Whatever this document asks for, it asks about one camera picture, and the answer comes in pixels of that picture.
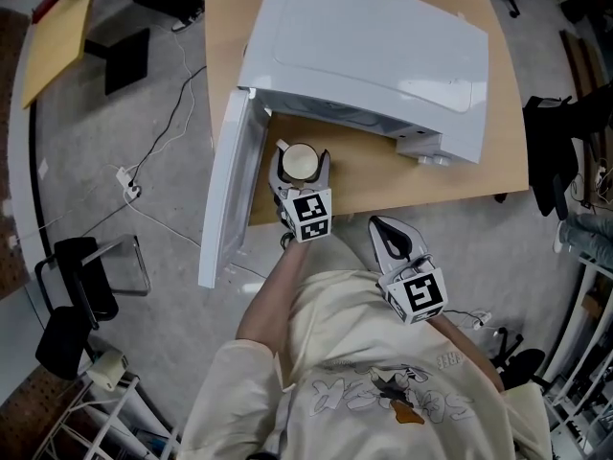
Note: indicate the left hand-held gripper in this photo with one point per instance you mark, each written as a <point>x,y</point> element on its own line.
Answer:
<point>309,213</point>

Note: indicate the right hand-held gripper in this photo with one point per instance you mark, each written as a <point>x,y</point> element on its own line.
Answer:
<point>419,295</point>

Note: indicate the white ceramic mug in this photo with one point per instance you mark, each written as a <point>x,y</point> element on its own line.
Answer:
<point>299,161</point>

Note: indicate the white microwave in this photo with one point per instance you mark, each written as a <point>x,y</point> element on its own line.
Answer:
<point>373,41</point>

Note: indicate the person's right forearm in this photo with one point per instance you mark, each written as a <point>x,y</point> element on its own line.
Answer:
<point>464,348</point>

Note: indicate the person's left forearm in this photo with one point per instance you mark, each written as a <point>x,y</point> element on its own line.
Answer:
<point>273,300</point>

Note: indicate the cream trousers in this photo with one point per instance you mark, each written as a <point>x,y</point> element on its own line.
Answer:
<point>340,252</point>

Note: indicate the cream printed t-shirt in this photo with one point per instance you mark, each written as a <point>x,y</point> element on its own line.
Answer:
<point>359,333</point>

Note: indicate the white power strip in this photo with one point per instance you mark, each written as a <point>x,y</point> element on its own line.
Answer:
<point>123,176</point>
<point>479,319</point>

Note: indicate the white metal shelf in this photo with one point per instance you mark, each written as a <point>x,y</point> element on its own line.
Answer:
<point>589,376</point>

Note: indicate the black cantilever chair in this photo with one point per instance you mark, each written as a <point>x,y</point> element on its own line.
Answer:
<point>91,281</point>

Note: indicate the beige box device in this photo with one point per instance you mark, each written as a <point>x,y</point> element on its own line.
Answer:
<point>107,371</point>

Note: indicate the small wooden table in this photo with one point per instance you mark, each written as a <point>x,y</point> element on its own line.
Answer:
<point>57,41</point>

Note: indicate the white metal rack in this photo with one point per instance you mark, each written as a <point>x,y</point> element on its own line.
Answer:
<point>120,415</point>

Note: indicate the red box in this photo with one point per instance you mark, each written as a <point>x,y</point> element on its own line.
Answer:
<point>48,4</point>

